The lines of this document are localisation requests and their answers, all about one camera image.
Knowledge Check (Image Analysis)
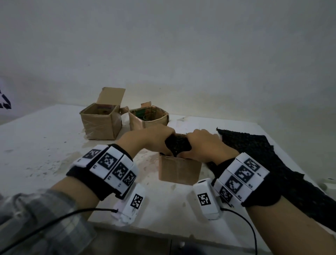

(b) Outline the person's left hand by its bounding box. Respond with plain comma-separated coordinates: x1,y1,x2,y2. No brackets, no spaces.
115,125,176,158

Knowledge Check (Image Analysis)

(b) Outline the person's right hand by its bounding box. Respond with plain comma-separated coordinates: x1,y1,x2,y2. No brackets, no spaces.
180,129,240,166

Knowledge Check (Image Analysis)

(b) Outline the paper box with notched rim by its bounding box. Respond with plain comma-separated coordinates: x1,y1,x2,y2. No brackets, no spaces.
120,102,170,131

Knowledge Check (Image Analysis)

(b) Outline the black bubble wrap piece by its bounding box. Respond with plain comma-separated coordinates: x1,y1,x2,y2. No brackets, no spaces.
165,134,192,157

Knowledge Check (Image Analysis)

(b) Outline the paper box with white lid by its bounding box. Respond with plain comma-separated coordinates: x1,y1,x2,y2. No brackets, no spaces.
158,132,203,186

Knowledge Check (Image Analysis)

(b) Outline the pile of black bubble wrap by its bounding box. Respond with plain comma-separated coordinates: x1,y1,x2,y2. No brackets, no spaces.
206,128,336,232

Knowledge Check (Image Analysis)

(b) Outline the paper box with tall flap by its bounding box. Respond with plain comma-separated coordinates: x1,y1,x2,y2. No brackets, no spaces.
79,87,126,140

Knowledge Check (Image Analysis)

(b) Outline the person's left forearm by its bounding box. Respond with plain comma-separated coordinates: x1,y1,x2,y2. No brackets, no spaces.
0,176,100,255

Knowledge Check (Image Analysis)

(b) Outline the person's right forearm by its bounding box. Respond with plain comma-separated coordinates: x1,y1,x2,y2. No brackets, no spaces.
246,197,336,255

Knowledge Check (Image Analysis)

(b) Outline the left wrist marker band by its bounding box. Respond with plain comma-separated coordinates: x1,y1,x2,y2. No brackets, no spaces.
66,144,140,201

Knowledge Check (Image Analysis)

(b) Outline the white plastic block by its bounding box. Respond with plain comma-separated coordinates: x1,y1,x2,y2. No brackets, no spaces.
319,178,336,192

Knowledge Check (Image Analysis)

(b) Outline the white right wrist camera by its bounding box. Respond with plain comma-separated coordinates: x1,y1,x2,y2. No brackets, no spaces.
193,178,224,220

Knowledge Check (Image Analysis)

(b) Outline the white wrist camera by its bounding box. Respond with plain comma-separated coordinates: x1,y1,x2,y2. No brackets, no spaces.
111,183,146,226
193,178,224,220

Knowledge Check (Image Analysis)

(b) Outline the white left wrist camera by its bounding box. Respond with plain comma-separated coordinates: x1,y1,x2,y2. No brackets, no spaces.
111,183,146,226

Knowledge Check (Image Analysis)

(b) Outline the black right camera cable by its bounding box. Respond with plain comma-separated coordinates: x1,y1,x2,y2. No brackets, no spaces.
220,207,258,255

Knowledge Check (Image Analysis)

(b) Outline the black camera cable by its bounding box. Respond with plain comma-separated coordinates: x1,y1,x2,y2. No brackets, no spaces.
220,207,258,255
0,208,119,254

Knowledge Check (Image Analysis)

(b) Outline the black left camera cable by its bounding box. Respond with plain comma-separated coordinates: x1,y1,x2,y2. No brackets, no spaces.
0,208,119,254

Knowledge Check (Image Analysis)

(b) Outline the black and white wall marker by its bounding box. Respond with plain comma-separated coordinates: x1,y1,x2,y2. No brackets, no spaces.
0,89,12,110

